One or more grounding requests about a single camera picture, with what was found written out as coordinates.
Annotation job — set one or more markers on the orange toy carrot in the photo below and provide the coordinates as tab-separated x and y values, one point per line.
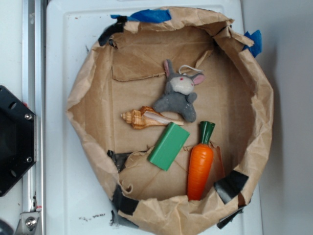
200	163

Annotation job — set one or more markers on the tan conch seashell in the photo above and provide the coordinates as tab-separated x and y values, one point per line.
147	117

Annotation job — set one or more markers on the grey plush bunny toy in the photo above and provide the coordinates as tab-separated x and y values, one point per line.
179	93

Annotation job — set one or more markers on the green wooden block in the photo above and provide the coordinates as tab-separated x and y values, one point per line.
168	146

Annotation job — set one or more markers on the brown paper bag bin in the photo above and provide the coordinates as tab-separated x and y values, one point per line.
126	72

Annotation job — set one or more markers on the blue tape strip top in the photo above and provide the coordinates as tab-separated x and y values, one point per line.
146	16

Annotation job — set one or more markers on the blue tape strip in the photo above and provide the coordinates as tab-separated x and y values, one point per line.
146	16
256	37

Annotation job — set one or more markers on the blue tape strip right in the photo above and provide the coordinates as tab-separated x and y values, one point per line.
256	37

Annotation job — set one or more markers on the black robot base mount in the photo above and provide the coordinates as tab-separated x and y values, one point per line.
17	140

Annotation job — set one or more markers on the aluminium extrusion rail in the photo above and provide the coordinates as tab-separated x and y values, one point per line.
32	218

